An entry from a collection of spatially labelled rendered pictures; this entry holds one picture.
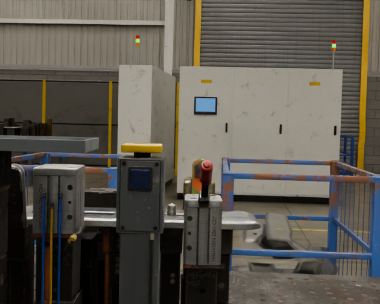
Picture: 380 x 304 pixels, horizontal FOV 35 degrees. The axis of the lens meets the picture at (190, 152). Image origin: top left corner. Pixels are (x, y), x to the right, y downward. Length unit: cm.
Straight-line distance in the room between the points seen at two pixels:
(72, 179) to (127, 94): 812
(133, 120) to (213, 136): 123
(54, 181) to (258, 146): 807
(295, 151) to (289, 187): 55
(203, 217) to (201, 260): 8
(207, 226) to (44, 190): 29
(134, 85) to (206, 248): 813
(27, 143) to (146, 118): 824
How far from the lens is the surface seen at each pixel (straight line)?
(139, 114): 913
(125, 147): 90
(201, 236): 107
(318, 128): 917
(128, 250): 92
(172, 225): 118
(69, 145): 87
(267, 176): 301
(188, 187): 140
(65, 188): 107
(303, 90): 915
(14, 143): 89
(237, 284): 191
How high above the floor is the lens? 120
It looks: 3 degrees down
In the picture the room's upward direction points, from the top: 1 degrees clockwise
